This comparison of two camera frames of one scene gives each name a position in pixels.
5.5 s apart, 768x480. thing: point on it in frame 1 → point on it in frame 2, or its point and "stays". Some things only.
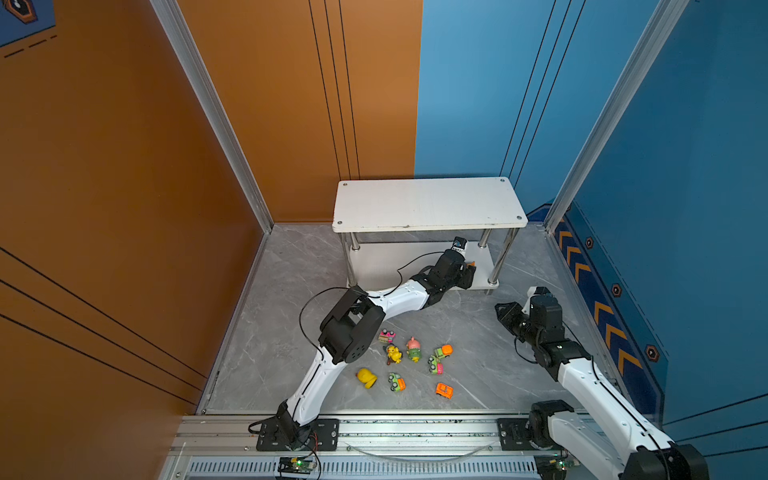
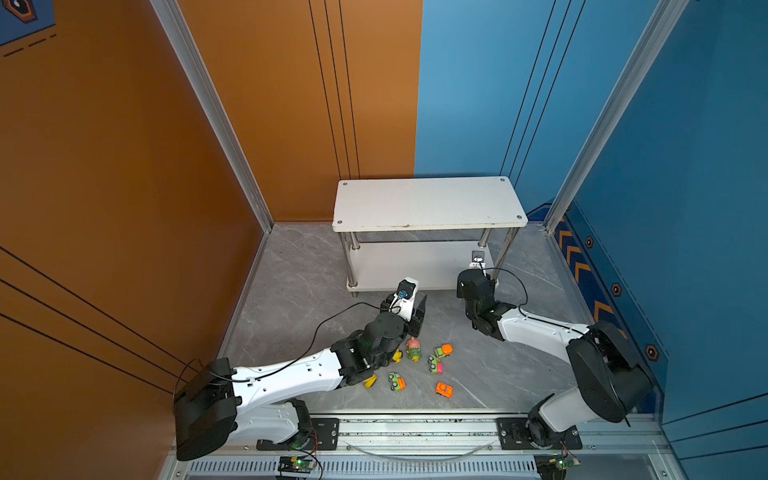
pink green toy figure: [413, 349] stays
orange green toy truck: [444, 351] stays
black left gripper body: [463, 278] → [412, 327]
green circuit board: [296, 465] stays
